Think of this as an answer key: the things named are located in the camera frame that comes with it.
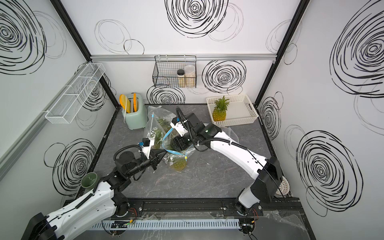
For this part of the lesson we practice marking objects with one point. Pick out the pineapple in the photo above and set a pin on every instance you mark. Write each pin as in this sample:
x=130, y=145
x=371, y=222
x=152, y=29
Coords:
x=177, y=162
x=220, y=109

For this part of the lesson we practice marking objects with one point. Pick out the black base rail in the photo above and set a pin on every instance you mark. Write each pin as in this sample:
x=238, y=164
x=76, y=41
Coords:
x=227, y=207

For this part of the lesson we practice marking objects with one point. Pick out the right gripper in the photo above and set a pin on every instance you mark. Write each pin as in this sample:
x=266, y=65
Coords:
x=178, y=142

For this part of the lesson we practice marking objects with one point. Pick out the orange toast slice right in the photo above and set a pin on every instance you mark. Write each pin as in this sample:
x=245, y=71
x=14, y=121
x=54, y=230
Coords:
x=135, y=103

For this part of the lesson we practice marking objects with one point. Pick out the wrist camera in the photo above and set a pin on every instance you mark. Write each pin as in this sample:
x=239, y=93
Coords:
x=177, y=124
x=145, y=145

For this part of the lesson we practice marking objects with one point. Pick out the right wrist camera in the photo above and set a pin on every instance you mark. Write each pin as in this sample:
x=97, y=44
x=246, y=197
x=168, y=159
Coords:
x=177, y=124

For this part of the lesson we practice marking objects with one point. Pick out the mint green toaster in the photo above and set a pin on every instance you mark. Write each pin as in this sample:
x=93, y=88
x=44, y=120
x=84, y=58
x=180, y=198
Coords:
x=137, y=120

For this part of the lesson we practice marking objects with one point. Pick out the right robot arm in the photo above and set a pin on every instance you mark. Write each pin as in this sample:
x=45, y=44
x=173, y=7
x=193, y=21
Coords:
x=266, y=172

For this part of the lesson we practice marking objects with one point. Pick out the yellow toast slice left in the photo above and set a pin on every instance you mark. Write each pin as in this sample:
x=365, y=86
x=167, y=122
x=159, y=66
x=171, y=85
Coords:
x=125, y=103

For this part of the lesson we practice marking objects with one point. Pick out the black lid spice jar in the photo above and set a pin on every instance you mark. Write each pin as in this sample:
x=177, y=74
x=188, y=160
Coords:
x=181, y=78

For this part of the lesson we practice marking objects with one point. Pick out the white woven ball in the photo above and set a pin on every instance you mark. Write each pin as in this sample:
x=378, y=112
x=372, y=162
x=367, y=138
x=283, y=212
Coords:
x=284, y=188

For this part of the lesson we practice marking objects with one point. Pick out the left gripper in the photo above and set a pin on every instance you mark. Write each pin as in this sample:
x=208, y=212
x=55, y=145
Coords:
x=155, y=159

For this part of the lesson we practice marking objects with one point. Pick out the green cup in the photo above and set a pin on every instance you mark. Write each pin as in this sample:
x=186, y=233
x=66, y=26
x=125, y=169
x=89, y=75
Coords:
x=89, y=180

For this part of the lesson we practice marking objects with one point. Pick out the white lid jar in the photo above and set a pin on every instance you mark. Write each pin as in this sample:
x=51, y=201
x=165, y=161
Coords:
x=190, y=76

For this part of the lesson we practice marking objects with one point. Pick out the grey cable duct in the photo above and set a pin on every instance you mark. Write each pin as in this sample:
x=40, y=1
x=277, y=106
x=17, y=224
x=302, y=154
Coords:
x=195, y=224

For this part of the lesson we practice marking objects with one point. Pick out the black wire basket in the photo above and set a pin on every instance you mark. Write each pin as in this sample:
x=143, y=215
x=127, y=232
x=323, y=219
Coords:
x=166, y=66

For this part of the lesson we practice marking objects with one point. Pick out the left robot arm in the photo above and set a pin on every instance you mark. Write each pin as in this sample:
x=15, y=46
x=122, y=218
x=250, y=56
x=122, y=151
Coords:
x=61, y=225

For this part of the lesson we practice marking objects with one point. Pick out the zip-top bag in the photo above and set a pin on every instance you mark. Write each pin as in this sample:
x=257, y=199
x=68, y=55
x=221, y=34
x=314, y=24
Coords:
x=167, y=140
x=156, y=129
x=162, y=115
x=230, y=132

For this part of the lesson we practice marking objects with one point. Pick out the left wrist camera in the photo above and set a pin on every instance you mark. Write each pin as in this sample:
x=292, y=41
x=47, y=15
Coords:
x=145, y=145

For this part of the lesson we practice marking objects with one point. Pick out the white wire shelf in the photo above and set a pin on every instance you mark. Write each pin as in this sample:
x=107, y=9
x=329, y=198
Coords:
x=84, y=92

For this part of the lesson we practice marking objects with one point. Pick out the white plastic basket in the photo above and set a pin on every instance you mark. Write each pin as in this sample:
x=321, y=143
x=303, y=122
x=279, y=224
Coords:
x=241, y=111

